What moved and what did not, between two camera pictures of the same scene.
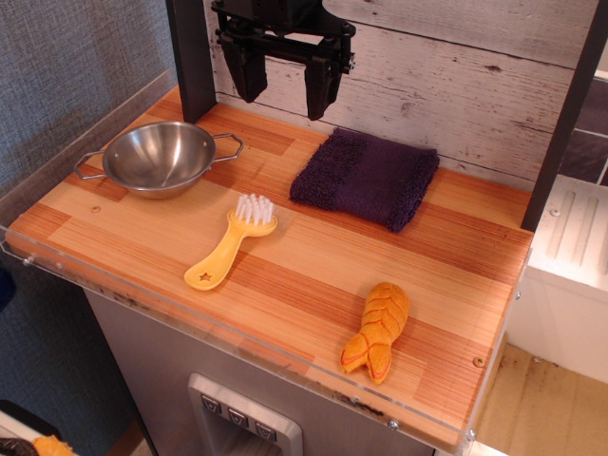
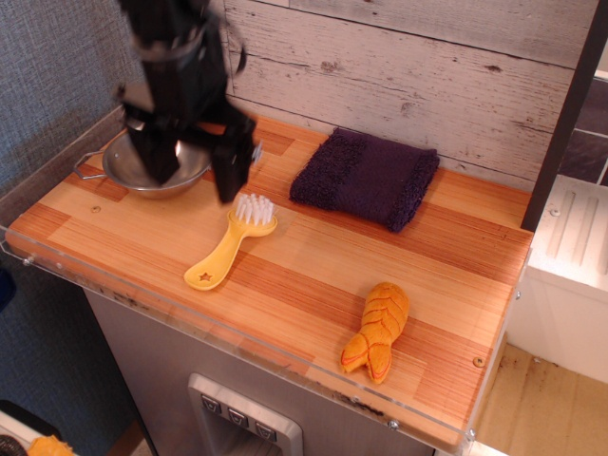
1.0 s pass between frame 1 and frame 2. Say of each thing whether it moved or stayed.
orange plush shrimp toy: stayed
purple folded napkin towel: stayed
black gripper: moved
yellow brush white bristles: stayed
